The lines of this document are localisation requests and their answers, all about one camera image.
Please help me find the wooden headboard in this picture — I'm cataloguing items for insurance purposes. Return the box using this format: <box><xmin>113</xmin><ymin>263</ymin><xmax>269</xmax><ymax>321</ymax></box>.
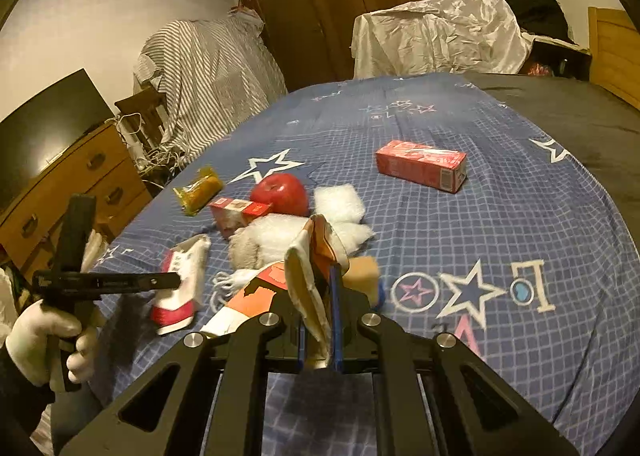
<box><xmin>587</xmin><ymin>6</ymin><xmax>640</xmax><ymax>110</ymax></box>

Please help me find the blue star printed blanket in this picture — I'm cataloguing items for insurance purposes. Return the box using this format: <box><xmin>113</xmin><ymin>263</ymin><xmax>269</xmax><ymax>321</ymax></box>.
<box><xmin>47</xmin><ymin>74</ymin><xmax>626</xmax><ymax>456</ymax></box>

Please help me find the grey bedsheet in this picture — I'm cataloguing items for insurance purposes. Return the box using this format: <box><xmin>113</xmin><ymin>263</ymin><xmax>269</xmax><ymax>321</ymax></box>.
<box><xmin>465</xmin><ymin>71</ymin><xmax>640</xmax><ymax>232</ymax></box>

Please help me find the dark wooden chair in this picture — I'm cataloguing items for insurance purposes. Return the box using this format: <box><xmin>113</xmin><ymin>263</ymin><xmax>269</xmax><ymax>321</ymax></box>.
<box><xmin>114</xmin><ymin>86</ymin><xmax>168</xmax><ymax>152</ymax></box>

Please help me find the person's left hand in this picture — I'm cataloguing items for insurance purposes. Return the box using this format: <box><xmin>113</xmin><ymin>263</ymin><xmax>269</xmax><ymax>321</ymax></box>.
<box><xmin>7</xmin><ymin>299</ymin><xmax>101</xmax><ymax>386</ymax></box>

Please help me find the wooden dresser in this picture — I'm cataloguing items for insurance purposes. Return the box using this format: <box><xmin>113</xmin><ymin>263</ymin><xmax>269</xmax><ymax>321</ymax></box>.
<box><xmin>0</xmin><ymin>121</ymin><xmax>153</xmax><ymax>267</ymax></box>

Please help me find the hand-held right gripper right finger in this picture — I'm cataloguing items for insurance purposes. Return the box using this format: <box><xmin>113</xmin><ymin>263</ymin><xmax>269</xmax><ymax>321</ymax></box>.
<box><xmin>327</xmin><ymin>266</ymin><xmax>581</xmax><ymax>456</ymax></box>

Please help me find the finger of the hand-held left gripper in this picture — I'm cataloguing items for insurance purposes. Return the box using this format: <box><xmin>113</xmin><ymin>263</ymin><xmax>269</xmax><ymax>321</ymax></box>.
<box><xmin>32</xmin><ymin>272</ymin><xmax>182</xmax><ymax>296</ymax></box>

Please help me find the dark wooden door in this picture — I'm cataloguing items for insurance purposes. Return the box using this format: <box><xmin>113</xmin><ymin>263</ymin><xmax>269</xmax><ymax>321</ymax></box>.
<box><xmin>231</xmin><ymin>0</ymin><xmax>346</xmax><ymax>97</ymax></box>

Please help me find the yellow sponge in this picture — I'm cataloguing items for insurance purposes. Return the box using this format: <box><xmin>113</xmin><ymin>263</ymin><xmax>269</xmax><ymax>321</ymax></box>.
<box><xmin>345</xmin><ymin>256</ymin><xmax>381</xmax><ymax>309</ymax></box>

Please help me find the white satin cloth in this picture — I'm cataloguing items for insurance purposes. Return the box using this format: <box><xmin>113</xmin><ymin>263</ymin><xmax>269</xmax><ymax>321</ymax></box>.
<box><xmin>350</xmin><ymin>0</ymin><xmax>536</xmax><ymax>78</ymax></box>

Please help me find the person's left forearm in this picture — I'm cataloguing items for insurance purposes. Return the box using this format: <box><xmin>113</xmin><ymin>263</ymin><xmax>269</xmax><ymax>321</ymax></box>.
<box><xmin>0</xmin><ymin>346</ymin><xmax>96</xmax><ymax>442</ymax></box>

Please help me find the red and white packet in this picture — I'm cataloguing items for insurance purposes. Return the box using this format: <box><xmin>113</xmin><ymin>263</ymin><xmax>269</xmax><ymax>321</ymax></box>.
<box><xmin>151</xmin><ymin>235</ymin><xmax>211</xmax><ymax>337</ymax></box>

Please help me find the yellow snack packet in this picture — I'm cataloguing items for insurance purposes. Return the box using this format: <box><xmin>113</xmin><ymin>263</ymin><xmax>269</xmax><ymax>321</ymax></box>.
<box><xmin>172</xmin><ymin>165</ymin><xmax>223</xmax><ymax>216</ymax></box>

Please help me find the white bubble wrap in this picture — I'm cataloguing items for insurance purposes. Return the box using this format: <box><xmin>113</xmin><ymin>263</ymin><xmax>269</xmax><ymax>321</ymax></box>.
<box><xmin>312</xmin><ymin>185</ymin><xmax>365</xmax><ymax>224</ymax></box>

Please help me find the white fluffy cloth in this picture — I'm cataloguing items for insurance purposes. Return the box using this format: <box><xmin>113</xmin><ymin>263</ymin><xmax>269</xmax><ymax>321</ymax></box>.
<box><xmin>250</xmin><ymin>213</ymin><xmax>376</xmax><ymax>269</ymax></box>

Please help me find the tangle of white cables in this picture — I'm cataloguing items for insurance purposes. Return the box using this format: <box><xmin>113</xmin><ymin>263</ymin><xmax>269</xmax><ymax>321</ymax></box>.
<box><xmin>112</xmin><ymin>111</ymin><xmax>188</xmax><ymax>187</ymax></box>

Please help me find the white cord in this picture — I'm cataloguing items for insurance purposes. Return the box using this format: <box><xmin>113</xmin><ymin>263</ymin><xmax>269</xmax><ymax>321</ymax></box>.
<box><xmin>212</xmin><ymin>269</ymin><xmax>261</xmax><ymax>294</ymax></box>

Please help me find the orange and white paper packet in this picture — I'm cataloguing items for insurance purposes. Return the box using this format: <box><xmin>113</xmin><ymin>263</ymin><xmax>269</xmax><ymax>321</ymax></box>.
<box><xmin>200</xmin><ymin>261</ymin><xmax>288</xmax><ymax>339</ymax></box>

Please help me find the black television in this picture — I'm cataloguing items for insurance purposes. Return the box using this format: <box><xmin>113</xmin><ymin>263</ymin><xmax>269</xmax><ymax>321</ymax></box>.
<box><xmin>0</xmin><ymin>69</ymin><xmax>116</xmax><ymax>212</ymax></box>

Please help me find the red apple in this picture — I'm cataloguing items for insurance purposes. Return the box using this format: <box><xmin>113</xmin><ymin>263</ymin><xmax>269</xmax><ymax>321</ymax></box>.
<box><xmin>250</xmin><ymin>173</ymin><xmax>309</xmax><ymax>217</ymax></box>

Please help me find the large red carton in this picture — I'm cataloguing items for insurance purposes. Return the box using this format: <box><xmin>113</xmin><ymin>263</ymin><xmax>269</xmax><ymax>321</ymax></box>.
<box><xmin>375</xmin><ymin>139</ymin><xmax>468</xmax><ymax>193</ymax></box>

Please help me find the black clothing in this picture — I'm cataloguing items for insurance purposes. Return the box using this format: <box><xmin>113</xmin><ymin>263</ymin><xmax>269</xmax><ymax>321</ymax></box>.
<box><xmin>500</xmin><ymin>0</ymin><xmax>576</xmax><ymax>44</ymax></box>

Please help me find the small red carton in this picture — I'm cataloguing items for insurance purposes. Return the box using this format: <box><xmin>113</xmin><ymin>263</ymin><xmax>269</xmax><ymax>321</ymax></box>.
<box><xmin>209</xmin><ymin>197</ymin><xmax>273</xmax><ymax>239</ymax></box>

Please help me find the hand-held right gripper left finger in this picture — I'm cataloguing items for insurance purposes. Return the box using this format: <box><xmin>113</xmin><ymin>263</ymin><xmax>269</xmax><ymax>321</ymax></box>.
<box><xmin>60</xmin><ymin>292</ymin><xmax>307</xmax><ymax>456</ymax></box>

